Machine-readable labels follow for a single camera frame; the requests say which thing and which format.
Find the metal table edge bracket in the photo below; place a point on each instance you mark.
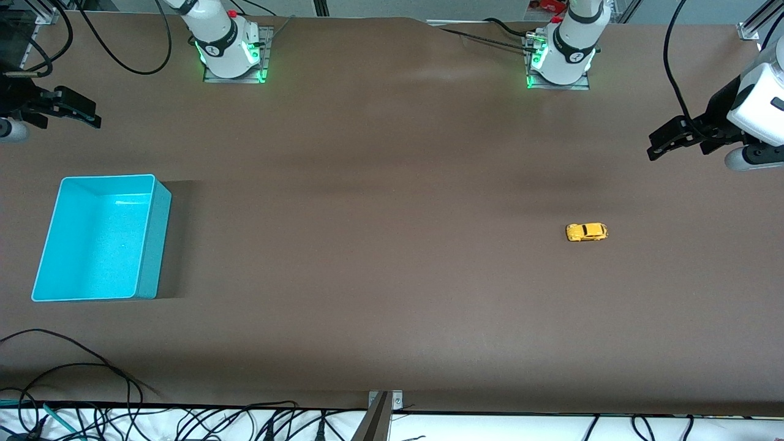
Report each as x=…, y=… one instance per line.
x=383, y=416

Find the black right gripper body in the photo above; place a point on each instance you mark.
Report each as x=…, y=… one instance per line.
x=13, y=101

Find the turquoise plastic bin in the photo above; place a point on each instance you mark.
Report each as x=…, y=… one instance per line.
x=98, y=245

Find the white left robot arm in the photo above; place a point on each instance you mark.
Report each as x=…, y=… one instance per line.
x=572, y=55

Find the red object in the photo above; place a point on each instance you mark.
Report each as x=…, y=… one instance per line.
x=548, y=5

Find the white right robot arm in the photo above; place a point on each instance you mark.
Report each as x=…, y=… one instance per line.
x=220, y=43

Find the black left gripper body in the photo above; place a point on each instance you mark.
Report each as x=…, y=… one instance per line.
x=717, y=114

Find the aluminium frame profile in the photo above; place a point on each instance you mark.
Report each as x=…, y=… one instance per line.
x=756, y=21

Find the yellow beetle toy car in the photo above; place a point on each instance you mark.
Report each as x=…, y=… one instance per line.
x=587, y=232

